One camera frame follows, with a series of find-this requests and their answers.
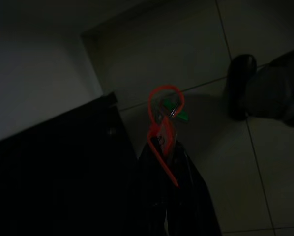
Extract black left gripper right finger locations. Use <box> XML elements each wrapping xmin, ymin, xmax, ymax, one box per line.
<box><xmin>167</xmin><ymin>140</ymin><xmax>223</xmax><ymax>236</ymax></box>

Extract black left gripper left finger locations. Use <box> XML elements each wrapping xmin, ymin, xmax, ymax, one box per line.
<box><xmin>136</xmin><ymin>144</ymin><xmax>169</xmax><ymax>236</ymax></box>

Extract red key tag with strap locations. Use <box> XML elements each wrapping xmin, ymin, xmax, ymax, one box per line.
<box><xmin>147</xmin><ymin>85</ymin><xmax>186</xmax><ymax>189</ymax></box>

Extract green key tag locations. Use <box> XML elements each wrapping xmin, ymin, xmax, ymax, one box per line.
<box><xmin>161</xmin><ymin>98</ymin><xmax>190</xmax><ymax>122</ymax></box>

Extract silver key ring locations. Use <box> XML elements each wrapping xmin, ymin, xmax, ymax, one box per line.
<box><xmin>167</xmin><ymin>102</ymin><xmax>183</xmax><ymax>119</ymax></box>

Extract black robot foot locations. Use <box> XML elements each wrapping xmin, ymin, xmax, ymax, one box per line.
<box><xmin>226</xmin><ymin>54</ymin><xmax>258</xmax><ymax>121</ymax></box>

